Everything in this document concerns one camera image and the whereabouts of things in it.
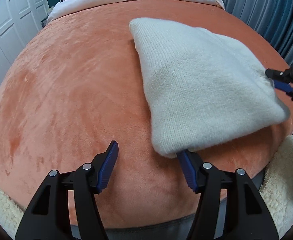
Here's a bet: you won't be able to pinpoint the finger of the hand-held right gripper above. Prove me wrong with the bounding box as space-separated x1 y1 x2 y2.
265 68 292 83
273 79 293 108

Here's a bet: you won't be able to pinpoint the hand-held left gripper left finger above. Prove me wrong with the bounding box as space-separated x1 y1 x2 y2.
15 141 119 240

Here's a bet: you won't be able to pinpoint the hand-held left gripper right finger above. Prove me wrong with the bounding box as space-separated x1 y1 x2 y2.
177 149 279 240

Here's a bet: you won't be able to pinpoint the cream knitted cardigan red buttons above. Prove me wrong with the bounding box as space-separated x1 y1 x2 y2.
129 17 290 159

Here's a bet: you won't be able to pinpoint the grey-blue curtain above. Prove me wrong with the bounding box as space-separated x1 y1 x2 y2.
215 0 293 67

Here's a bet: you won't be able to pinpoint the orange plush blanket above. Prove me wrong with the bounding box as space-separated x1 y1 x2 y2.
0 0 293 228

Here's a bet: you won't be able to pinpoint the white panelled wardrobe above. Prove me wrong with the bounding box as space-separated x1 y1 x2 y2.
0 0 49 95

